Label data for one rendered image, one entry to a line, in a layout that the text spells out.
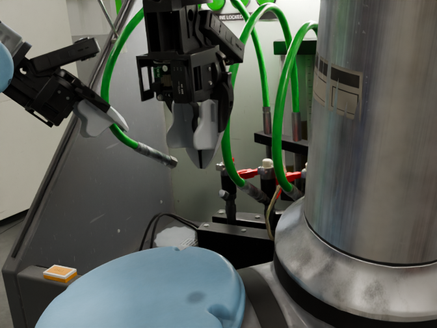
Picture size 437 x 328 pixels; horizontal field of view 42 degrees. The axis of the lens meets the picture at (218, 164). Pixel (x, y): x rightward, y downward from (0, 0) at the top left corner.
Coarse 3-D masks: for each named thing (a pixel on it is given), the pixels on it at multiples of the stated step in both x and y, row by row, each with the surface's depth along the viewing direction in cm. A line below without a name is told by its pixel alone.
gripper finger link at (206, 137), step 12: (204, 108) 66; (216, 108) 68; (204, 120) 67; (216, 120) 68; (204, 132) 67; (216, 132) 69; (204, 144) 67; (216, 144) 69; (204, 156) 70; (204, 168) 71
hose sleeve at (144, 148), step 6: (138, 144) 100; (144, 144) 101; (138, 150) 100; (144, 150) 101; (150, 150) 102; (156, 150) 103; (150, 156) 102; (156, 156) 103; (162, 156) 103; (168, 156) 105; (162, 162) 104; (168, 162) 105
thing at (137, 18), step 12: (240, 12) 110; (132, 24) 95; (120, 36) 94; (252, 36) 113; (120, 48) 94; (108, 60) 94; (264, 60) 116; (108, 72) 93; (264, 72) 117; (108, 84) 94; (264, 84) 118; (108, 96) 94; (264, 96) 118; (264, 108) 119; (120, 132) 97; (132, 144) 99
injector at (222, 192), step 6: (222, 174) 105; (222, 180) 105; (228, 180) 104; (222, 186) 106; (228, 186) 105; (234, 186) 105; (222, 192) 104; (228, 192) 105; (234, 192) 106; (222, 198) 105; (228, 198) 105; (234, 198) 106; (228, 204) 107; (234, 204) 107; (228, 210) 107; (234, 210) 107; (228, 216) 107; (234, 216) 107; (228, 222) 108; (234, 222) 108
